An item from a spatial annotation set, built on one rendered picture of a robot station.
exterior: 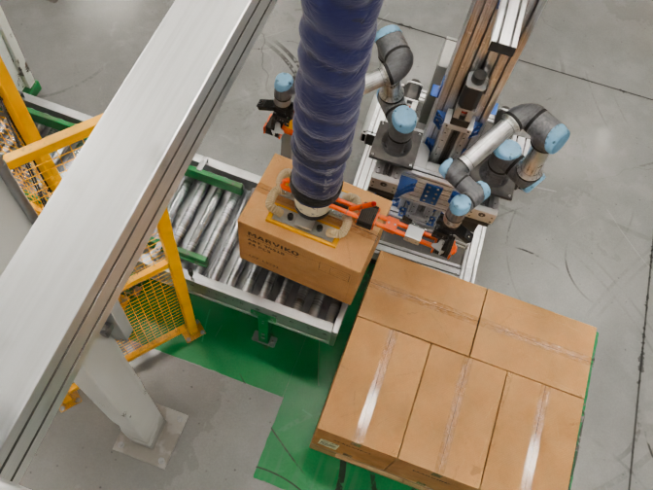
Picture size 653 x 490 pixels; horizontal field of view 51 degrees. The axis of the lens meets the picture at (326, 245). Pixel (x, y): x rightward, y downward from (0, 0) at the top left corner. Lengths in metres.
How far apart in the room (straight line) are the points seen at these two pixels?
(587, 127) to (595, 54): 0.70
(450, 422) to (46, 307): 2.78
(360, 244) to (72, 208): 2.27
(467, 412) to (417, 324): 0.49
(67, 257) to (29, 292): 0.06
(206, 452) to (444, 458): 1.27
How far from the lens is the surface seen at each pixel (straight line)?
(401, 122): 3.18
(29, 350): 0.80
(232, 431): 3.85
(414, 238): 2.93
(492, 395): 3.51
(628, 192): 5.03
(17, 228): 1.62
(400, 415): 3.37
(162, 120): 0.91
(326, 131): 2.38
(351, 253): 3.01
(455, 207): 2.65
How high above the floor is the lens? 3.78
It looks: 64 degrees down
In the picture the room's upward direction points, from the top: 12 degrees clockwise
